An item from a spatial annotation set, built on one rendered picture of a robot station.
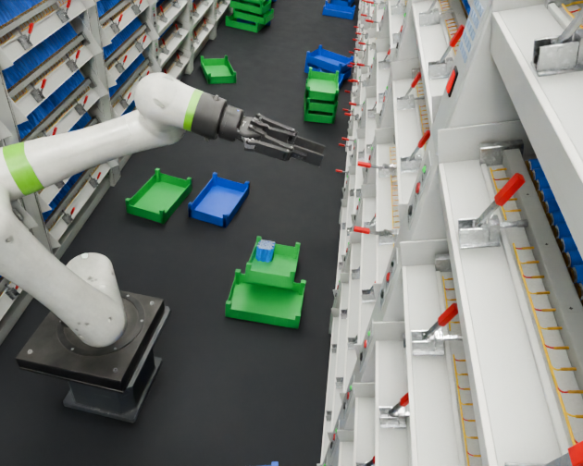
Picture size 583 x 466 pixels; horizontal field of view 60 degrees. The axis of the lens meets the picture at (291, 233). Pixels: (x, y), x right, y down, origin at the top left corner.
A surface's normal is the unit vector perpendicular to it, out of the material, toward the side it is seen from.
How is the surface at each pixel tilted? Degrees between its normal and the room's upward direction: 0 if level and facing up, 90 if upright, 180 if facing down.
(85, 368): 2
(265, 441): 0
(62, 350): 2
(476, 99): 90
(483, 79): 90
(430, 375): 18
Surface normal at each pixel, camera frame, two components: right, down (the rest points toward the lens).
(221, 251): 0.11, -0.75
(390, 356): -0.20, -0.76
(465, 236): -0.13, 0.65
